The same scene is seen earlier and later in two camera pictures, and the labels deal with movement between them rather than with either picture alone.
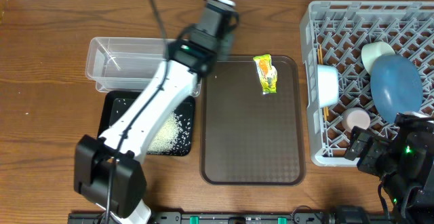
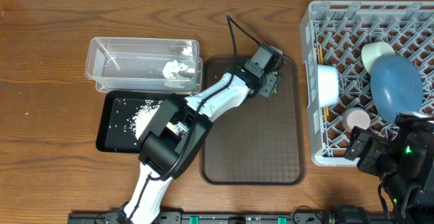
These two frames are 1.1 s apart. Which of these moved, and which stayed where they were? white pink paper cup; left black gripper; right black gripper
Moved: left black gripper
Stayed: right black gripper; white pink paper cup
